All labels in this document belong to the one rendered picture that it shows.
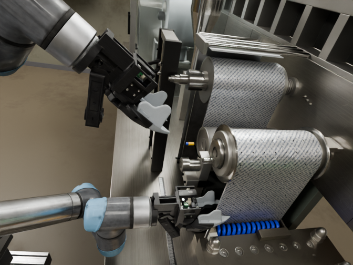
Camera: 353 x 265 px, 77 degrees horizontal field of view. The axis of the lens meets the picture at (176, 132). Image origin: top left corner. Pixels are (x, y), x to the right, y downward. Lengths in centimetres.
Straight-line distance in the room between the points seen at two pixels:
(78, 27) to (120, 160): 72
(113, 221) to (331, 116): 64
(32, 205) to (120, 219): 21
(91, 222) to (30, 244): 138
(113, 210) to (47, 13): 40
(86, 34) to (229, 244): 60
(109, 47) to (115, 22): 341
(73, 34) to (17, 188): 197
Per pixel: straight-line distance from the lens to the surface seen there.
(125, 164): 100
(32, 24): 38
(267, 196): 68
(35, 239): 193
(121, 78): 38
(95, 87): 41
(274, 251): 74
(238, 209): 68
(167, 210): 57
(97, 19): 385
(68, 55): 38
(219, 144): 54
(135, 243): 79
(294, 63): 90
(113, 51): 39
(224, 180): 57
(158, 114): 42
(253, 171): 57
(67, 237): 188
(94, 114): 44
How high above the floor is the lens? 160
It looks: 36 degrees down
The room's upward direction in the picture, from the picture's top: 10 degrees clockwise
